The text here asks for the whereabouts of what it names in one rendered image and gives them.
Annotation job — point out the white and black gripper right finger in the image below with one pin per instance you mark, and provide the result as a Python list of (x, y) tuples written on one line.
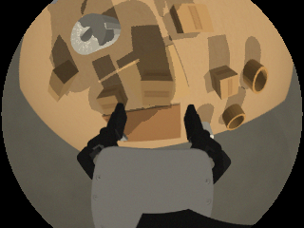
[(200, 139)]

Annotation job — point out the brown cardboard carton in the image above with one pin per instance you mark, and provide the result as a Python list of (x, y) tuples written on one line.
[(61, 79)]

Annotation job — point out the grey cylinder with central hole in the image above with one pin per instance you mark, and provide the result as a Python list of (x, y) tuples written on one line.
[(93, 32), (207, 126)]

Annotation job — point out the tan hollow cylinder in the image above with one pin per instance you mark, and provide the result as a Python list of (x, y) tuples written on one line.
[(254, 76)]

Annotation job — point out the brown cardboard box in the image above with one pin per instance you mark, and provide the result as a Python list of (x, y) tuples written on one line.
[(157, 85), (191, 18), (224, 81), (110, 96)]

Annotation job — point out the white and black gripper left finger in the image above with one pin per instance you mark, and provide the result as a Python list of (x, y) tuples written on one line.
[(113, 131)]

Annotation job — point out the brown wooden ring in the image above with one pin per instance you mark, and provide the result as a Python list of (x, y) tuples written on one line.
[(233, 116)]

